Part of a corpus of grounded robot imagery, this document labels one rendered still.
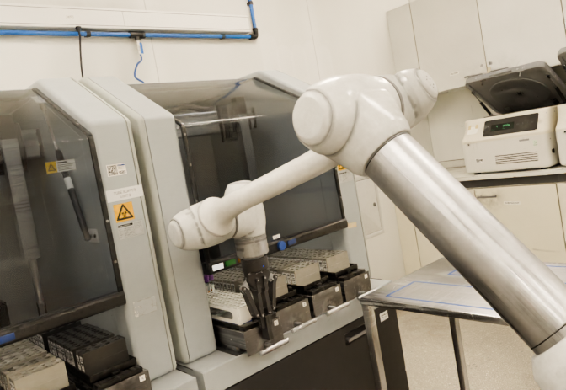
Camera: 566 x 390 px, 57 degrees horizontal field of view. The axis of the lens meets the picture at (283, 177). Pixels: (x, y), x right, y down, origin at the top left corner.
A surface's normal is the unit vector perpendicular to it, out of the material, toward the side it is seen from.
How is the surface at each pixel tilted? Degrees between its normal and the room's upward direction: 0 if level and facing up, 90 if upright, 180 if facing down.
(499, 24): 90
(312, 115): 86
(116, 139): 90
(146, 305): 90
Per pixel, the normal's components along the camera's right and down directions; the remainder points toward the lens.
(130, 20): 0.65, -0.07
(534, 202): -0.74, 0.16
